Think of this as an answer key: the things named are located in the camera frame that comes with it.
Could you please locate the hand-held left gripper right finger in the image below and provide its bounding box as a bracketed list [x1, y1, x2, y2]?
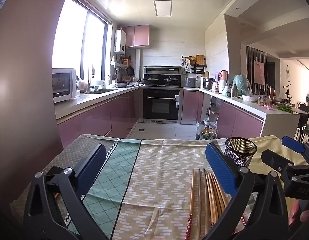
[205, 142, 290, 240]

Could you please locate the pink wall cabinet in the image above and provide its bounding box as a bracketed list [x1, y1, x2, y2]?
[122, 25, 150, 48]

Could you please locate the white water heater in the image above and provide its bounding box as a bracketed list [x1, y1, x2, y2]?
[115, 29, 127, 54]

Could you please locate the black range hood stove unit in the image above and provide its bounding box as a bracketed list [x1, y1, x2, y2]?
[143, 65, 183, 88]

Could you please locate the black built-in oven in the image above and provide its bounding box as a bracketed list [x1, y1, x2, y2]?
[140, 87, 183, 125]

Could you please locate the black wall rack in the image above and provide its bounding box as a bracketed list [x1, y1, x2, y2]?
[181, 55, 207, 75]

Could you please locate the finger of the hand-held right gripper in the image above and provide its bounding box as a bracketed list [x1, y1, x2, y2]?
[281, 135, 309, 165]
[261, 149, 309, 201]

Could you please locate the steel stock pot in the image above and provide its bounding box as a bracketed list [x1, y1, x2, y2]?
[202, 77, 215, 90]

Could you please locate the white kitchen countertop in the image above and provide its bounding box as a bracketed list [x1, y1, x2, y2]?
[54, 85, 301, 120]

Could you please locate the green plastic bag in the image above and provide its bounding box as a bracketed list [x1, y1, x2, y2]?
[232, 74, 251, 96]

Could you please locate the kitchen window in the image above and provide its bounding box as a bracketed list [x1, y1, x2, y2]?
[52, 0, 113, 90]

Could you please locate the kitchen sink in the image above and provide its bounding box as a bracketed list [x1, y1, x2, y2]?
[83, 88, 119, 94]

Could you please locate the person's right hand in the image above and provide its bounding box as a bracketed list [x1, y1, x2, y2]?
[288, 200, 309, 228]

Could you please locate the framed wall picture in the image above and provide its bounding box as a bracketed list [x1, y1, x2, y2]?
[253, 60, 266, 84]

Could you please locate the black mesh utensil holder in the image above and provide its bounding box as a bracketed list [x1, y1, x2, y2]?
[224, 137, 258, 168]

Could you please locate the patterned tablecloth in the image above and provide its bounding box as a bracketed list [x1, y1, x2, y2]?
[10, 134, 309, 240]

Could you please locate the dark slatted partition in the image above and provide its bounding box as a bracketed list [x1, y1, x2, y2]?
[246, 46, 268, 93]

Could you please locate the white microwave oven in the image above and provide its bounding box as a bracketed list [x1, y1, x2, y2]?
[52, 68, 77, 103]

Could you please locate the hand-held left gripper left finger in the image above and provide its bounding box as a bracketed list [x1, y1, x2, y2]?
[23, 144, 112, 240]

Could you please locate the square ceiling light panel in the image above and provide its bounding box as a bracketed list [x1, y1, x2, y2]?
[154, 0, 173, 16]

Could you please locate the black dining chair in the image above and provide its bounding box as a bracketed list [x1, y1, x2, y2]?
[299, 104, 309, 140]

